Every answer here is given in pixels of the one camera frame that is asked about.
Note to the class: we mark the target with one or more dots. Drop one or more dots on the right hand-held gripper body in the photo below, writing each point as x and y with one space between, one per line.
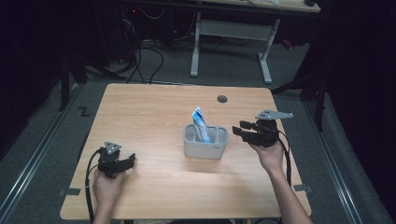
264 135

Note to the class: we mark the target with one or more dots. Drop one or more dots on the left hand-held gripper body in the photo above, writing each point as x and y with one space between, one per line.
109 161

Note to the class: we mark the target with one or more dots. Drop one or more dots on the grey plastic holder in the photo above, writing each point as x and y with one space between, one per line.
204 151

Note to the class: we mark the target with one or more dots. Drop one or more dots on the blue and white toothpaste tube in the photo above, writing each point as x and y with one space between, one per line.
200 123

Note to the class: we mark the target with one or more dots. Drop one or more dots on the person's right hand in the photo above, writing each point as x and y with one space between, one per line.
271 157

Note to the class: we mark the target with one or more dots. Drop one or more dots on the person's left hand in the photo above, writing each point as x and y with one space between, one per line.
107 188

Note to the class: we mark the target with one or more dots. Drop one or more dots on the grey tape patch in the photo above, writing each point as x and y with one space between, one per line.
302 188
72 191

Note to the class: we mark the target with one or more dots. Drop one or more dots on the black floor tape mark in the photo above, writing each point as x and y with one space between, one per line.
84 111

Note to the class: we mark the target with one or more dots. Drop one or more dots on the black metal stand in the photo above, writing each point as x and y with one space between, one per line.
64 84
319 93

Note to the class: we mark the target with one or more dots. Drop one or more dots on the white-framed desk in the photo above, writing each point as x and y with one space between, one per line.
232 29

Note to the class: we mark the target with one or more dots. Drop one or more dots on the metal floor rail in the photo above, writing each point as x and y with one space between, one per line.
34 161
334 168

